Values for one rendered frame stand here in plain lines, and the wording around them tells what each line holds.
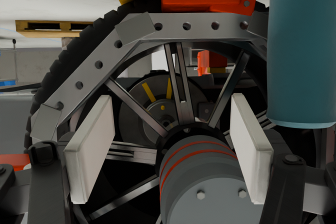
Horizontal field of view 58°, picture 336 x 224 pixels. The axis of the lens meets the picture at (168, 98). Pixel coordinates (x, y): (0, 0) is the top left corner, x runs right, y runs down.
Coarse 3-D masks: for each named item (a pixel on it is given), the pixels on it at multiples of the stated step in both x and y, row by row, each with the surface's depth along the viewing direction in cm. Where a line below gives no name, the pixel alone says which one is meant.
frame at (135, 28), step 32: (128, 32) 46; (160, 32) 47; (192, 32) 47; (224, 32) 47; (256, 32) 47; (96, 64) 51; (64, 96) 47; (32, 128) 47; (64, 128) 52; (320, 160) 56
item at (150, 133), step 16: (144, 80) 102; (160, 80) 102; (144, 96) 102; (160, 96) 102; (192, 96) 103; (128, 112) 102; (160, 112) 98; (128, 128) 103; (144, 128) 99; (144, 144) 104
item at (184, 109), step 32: (128, 64) 71; (256, 64) 64; (96, 96) 65; (128, 96) 58; (224, 96) 59; (160, 128) 59; (192, 128) 63; (288, 128) 70; (320, 128) 58; (128, 160) 59; (160, 160) 64; (96, 192) 70; (128, 192) 60
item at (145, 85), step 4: (168, 80) 101; (144, 84) 101; (168, 84) 102; (144, 88) 101; (148, 88) 102; (168, 88) 102; (148, 92) 102; (168, 92) 102; (148, 96) 102; (152, 96) 102; (168, 96) 102; (152, 100) 102
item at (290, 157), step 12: (276, 156) 13; (288, 156) 13; (276, 168) 12; (288, 168) 12; (300, 168) 12; (276, 180) 11; (288, 180) 11; (300, 180) 11; (276, 192) 11; (288, 192) 11; (300, 192) 11; (264, 204) 10; (276, 204) 10; (288, 204) 10; (300, 204) 10; (264, 216) 10; (276, 216) 10; (288, 216) 10; (300, 216) 10
